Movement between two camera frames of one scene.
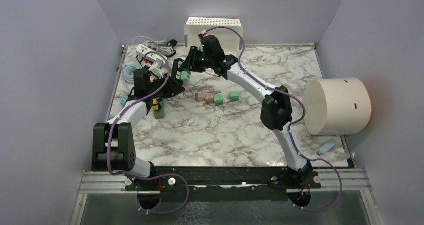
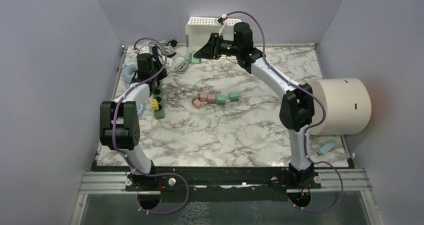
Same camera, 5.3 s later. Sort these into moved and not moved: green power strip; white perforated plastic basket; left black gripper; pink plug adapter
Moved: left black gripper
Not moved: pink plug adapter; green power strip; white perforated plastic basket
